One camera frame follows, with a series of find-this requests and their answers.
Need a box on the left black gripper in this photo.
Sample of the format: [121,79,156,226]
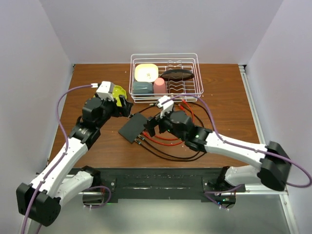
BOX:
[97,94,133,128]

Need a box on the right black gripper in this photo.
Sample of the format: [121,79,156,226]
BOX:
[143,107,187,141]

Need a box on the black ethernet cable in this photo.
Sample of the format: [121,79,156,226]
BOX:
[134,138,208,163]
[128,102,215,160]

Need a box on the black network switch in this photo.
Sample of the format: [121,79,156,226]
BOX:
[118,113,147,144]

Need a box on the red ethernet cable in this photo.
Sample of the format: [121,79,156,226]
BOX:
[142,103,195,147]

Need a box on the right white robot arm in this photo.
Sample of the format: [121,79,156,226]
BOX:
[144,111,291,192]

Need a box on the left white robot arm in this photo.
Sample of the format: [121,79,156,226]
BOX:
[16,95,133,227]

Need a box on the green scalloped plate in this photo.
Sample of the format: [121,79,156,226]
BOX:
[113,85,127,107]

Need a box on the grey-blue cup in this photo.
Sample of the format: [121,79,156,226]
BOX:
[133,81,153,94]

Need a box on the pink plastic cup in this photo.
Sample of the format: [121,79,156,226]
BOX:
[153,78,167,96]

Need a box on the yellow square bowl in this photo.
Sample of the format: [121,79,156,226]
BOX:
[135,63,158,82]

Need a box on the dark brown oval plate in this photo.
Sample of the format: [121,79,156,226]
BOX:
[160,69,195,81]

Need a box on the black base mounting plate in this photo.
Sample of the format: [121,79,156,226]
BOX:
[81,168,246,206]

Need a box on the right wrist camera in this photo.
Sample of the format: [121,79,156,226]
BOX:
[156,96,174,118]

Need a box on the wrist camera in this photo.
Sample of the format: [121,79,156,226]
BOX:
[156,96,174,118]
[96,81,115,101]

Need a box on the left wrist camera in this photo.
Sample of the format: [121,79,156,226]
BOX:
[96,81,115,101]

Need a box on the white wire dish rack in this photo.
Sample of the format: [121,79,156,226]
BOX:
[129,53,204,103]

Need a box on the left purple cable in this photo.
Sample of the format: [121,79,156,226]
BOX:
[19,83,112,234]

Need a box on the purple cable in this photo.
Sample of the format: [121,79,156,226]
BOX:
[19,83,112,234]
[160,94,312,209]

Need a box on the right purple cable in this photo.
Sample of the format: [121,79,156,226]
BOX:
[160,94,312,209]

